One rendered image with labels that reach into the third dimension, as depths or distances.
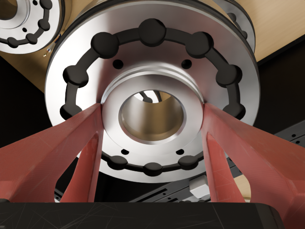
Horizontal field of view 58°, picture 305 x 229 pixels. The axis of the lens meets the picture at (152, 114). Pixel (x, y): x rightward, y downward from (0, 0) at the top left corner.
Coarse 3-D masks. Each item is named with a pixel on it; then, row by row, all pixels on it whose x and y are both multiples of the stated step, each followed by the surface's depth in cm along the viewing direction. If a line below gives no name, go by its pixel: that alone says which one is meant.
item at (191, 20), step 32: (128, 0) 11; (160, 0) 10; (96, 32) 11; (128, 32) 11; (160, 32) 11; (192, 32) 11; (224, 32) 11; (64, 64) 12; (96, 64) 12; (128, 64) 12; (160, 64) 12; (192, 64) 12; (224, 64) 12; (64, 96) 13; (96, 96) 13; (224, 96) 13; (256, 96) 13; (128, 160) 15; (160, 160) 15; (192, 160) 15
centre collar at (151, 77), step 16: (128, 80) 12; (144, 80) 12; (160, 80) 12; (176, 80) 12; (112, 96) 12; (128, 96) 12; (176, 96) 12; (192, 96) 12; (112, 112) 12; (192, 112) 12; (112, 128) 13; (128, 128) 14; (176, 128) 14; (192, 128) 13; (128, 144) 14; (144, 144) 14; (160, 144) 14; (176, 144) 14
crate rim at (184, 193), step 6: (300, 138) 23; (300, 144) 23; (234, 168) 25; (234, 174) 26; (240, 174) 26; (174, 192) 28; (180, 192) 27; (186, 192) 27; (162, 198) 28; (168, 198) 28; (174, 198) 28; (180, 198) 28; (186, 198) 28
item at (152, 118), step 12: (132, 96) 16; (132, 108) 15; (144, 108) 16; (156, 108) 16; (168, 108) 15; (180, 108) 14; (132, 120) 14; (144, 120) 15; (156, 120) 15; (168, 120) 15; (144, 132) 14; (156, 132) 14
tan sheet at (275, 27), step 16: (80, 0) 27; (240, 0) 26; (256, 0) 26; (272, 0) 26; (288, 0) 26; (304, 0) 26; (256, 16) 27; (272, 16) 27; (288, 16) 27; (304, 16) 27; (256, 32) 28; (272, 32) 28; (288, 32) 28; (304, 32) 27; (256, 48) 29; (272, 48) 29; (16, 64) 31; (32, 64) 31; (32, 80) 32
